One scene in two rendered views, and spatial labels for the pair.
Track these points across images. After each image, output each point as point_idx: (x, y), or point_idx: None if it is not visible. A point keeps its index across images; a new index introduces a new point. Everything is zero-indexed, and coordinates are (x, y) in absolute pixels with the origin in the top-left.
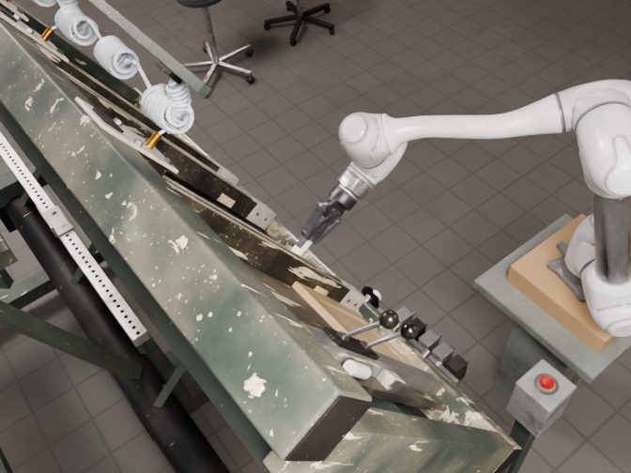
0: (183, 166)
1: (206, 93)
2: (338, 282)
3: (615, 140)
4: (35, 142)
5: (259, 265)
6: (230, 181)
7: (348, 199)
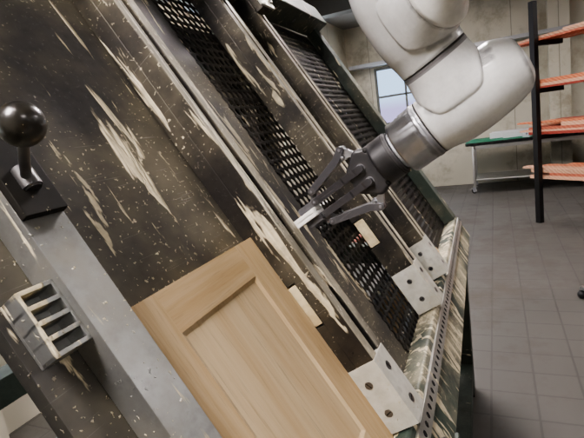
0: (317, 153)
1: None
2: (341, 315)
3: None
4: None
5: (188, 155)
6: (434, 266)
7: (379, 146)
